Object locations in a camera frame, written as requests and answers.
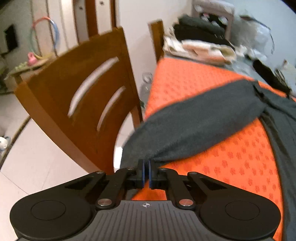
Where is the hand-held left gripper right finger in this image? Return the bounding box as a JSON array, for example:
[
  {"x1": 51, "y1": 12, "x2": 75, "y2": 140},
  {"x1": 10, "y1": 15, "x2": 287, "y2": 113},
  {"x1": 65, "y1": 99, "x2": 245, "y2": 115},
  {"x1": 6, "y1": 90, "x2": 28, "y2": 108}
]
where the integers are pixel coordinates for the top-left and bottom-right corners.
[{"x1": 148, "y1": 160, "x2": 226, "y2": 210}]

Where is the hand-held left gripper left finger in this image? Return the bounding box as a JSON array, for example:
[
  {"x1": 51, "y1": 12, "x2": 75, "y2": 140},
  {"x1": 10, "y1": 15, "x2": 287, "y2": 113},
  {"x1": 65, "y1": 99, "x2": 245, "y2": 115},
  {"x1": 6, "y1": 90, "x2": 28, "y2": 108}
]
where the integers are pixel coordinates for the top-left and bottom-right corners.
[{"x1": 65, "y1": 159, "x2": 146, "y2": 209}]

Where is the dark grey shirt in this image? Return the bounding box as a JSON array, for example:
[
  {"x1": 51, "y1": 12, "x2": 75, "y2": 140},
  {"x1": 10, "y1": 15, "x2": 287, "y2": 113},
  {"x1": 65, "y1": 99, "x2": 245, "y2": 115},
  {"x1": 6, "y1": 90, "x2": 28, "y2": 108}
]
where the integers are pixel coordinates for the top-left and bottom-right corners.
[{"x1": 120, "y1": 80, "x2": 296, "y2": 241}]

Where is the clear plastic bottle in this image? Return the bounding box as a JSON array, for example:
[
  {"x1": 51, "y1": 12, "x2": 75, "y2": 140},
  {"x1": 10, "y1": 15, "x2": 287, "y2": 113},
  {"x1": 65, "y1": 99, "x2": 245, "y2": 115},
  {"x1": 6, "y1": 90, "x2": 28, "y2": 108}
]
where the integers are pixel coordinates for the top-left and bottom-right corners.
[{"x1": 140, "y1": 72, "x2": 153, "y2": 109}]

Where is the orange patterned mat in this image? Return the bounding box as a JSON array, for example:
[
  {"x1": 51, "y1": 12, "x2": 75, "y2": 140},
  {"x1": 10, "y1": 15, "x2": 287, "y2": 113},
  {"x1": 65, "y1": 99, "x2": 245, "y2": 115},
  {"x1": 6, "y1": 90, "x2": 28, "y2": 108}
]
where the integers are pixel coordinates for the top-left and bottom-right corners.
[{"x1": 132, "y1": 58, "x2": 296, "y2": 241}]

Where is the wooden chair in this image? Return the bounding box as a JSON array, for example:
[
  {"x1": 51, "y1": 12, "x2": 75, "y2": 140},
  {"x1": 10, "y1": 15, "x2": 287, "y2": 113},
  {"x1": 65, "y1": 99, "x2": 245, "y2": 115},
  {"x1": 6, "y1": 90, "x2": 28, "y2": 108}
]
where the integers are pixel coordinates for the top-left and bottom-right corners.
[
  {"x1": 14, "y1": 27, "x2": 143, "y2": 175},
  {"x1": 148, "y1": 20, "x2": 165, "y2": 63}
]

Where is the white quilted blanket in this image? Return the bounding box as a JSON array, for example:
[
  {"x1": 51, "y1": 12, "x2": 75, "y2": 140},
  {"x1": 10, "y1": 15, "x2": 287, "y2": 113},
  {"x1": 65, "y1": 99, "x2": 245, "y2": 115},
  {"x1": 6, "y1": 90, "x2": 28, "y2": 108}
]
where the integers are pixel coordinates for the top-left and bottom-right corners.
[{"x1": 163, "y1": 35, "x2": 236, "y2": 65}]

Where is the white small toy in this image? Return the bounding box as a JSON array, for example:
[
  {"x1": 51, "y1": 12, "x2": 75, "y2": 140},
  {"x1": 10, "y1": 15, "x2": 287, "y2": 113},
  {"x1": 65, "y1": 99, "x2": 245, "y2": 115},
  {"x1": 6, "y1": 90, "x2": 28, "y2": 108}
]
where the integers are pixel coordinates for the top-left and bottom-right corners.
[{"x1": 0, "y1": 137, "x2": 11, "y2": 151}]

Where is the black folded garment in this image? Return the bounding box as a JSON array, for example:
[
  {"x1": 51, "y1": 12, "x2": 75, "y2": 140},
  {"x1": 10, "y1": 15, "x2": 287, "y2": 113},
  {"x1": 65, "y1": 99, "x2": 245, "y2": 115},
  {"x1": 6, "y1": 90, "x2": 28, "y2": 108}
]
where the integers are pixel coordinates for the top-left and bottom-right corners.
[
  {"x1": 173, "y1": 23, "x2": 234, "y2": 47},
  {"x1": 252, "y1": 59, "x2": 292, "y2": 96}
]

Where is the beige side table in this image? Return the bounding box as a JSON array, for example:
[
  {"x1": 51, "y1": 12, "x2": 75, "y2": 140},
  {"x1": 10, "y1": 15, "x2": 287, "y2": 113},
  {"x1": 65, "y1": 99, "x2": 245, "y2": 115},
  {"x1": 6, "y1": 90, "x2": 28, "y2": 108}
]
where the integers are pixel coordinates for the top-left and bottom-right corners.
[{"x1": 3, "y1": 54, "x2": 57, "y2": 85}]

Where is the dark grey folded garment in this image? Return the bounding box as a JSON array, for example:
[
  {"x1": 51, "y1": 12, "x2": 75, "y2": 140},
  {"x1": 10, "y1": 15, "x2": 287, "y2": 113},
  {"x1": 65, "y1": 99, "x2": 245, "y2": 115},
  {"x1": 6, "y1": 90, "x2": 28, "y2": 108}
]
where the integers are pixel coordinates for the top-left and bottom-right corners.
[{"x1": 179, "y1": 15, "x2": 226, "y2": 33}]

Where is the colourful hula hoop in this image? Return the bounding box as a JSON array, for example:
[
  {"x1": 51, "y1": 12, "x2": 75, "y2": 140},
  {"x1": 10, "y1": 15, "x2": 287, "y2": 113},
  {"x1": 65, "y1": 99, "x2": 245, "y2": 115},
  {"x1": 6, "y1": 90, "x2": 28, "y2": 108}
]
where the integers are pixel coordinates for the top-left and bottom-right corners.
[{"x1": 29, "y1": 17, "x2": 60, "y2": 61}]

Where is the wooden doorway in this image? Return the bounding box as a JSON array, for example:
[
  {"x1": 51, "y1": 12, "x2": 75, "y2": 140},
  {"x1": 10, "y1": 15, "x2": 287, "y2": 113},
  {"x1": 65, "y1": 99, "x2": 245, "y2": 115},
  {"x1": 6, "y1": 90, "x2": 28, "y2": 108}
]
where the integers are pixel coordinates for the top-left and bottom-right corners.
[{"x1": 73, "y1": 0, "x2": 117, "y2": 44}]

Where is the brown tray with shells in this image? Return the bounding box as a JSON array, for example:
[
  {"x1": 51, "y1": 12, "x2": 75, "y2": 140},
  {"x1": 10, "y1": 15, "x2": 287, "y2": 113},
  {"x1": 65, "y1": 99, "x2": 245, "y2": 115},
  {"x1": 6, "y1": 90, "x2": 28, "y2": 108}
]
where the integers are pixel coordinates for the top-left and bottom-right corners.
[{"x1": 192, "y1": 0, "x2": 235, "y2": 40}]

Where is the light grey folded garment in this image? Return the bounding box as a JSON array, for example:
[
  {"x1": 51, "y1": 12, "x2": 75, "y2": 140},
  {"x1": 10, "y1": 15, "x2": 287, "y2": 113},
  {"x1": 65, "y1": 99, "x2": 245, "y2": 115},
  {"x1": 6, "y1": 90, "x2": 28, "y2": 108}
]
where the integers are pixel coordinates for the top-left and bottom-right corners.
[{"x1": 274, "y1": 59, "x2": 296, "y2": 95}]

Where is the translucent plastic bag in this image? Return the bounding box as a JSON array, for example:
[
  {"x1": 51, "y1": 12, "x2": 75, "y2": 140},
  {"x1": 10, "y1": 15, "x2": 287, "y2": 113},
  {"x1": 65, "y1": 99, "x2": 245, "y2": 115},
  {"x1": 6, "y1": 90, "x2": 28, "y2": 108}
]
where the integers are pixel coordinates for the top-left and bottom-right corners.
[{"x1": 231, "y1": 14, "x2": 275, "y2": 56}]

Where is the black wall frame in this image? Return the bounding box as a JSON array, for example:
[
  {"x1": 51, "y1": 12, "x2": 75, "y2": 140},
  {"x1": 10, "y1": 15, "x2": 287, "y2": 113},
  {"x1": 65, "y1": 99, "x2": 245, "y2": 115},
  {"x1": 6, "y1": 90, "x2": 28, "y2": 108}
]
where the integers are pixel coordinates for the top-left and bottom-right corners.
[{"x1": 3, "y1": 23, "x2": 18, "y2": 52}]

